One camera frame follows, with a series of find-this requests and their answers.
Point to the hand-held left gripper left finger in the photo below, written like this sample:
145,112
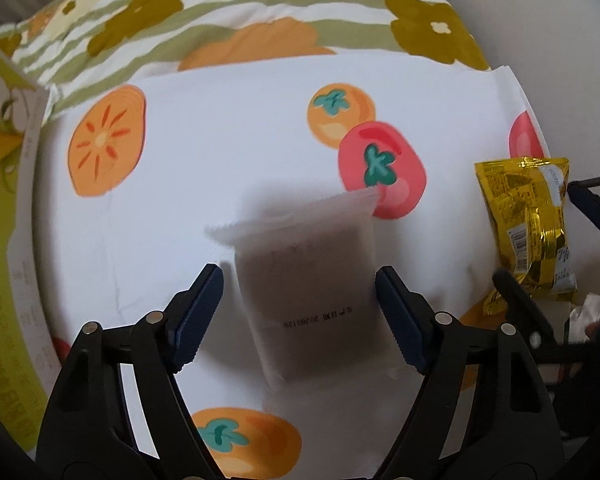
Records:
198,320

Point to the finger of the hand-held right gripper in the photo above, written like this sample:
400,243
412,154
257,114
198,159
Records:
597,210
522,310

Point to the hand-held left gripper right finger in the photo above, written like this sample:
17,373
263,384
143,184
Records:
401,321

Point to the yellow foil snack packet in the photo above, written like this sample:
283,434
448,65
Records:
530,225

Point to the translucent brown snack packet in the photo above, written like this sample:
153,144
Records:
310,285

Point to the green cardboard box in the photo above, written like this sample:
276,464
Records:
5,240

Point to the white crumpled tissue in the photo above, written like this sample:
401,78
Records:
592,312

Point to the white fruit printed cloth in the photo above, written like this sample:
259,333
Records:
230,160

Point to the flower striped blanket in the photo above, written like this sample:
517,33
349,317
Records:
260,10

